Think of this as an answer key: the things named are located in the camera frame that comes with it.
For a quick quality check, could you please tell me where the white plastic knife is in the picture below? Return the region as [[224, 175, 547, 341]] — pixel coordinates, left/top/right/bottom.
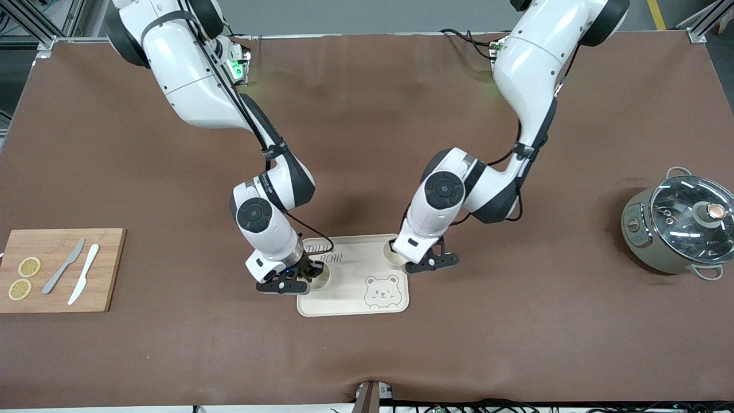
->
[[67, 244, 100, 306]]

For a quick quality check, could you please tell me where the aluminium frame profile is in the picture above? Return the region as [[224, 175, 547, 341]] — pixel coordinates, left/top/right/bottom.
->
[[677, 0, 734, 44], [0, 0, 87, 59]]

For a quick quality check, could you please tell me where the beige tray with bear print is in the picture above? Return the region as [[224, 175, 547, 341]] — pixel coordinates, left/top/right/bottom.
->
[[296, 233, 410, 317]]

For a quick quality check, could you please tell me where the grey plastic knife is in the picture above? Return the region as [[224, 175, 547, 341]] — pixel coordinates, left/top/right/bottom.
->
[[41, 238, 86, 295]]

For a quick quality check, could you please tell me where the glass pot lid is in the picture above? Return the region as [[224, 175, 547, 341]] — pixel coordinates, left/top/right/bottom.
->
[[650, 175, 734, 256]]

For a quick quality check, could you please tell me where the wooden cutting board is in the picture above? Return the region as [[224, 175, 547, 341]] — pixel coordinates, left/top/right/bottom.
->
[[0, 228, 126, 314]]

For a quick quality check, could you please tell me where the green electric cooking pot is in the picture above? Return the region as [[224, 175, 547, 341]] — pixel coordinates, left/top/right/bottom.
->
[[621, 166, 734, 280]]

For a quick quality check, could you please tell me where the white IKEA cup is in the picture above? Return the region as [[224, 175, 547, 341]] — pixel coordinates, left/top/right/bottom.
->
[[382, 241, 409, 270], [307, 263, 332, 291]]

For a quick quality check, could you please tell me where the black arm base cable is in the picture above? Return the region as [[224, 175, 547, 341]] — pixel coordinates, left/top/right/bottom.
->
[[440, 28, 501, 59]]

